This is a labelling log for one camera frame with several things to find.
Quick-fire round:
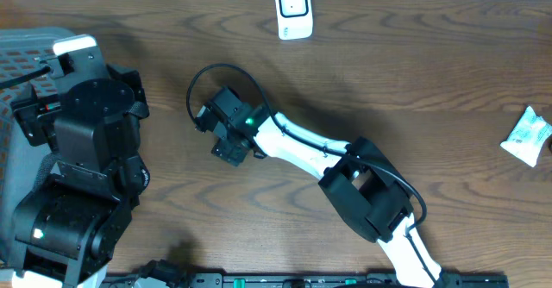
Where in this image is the light blue wipes pack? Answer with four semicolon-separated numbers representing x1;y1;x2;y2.
500;106;551;167

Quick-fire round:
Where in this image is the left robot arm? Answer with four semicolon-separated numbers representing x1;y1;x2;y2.
7;46;149;287

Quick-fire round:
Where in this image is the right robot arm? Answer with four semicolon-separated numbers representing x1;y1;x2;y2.
191;87;442;287

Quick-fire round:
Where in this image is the white barcode scanner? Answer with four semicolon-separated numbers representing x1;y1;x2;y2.
275;0;314;41

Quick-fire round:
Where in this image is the grey plastic basket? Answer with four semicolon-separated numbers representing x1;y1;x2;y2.
0;26;78;267

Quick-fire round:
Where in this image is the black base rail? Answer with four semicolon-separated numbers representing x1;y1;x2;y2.
101;272;511;288

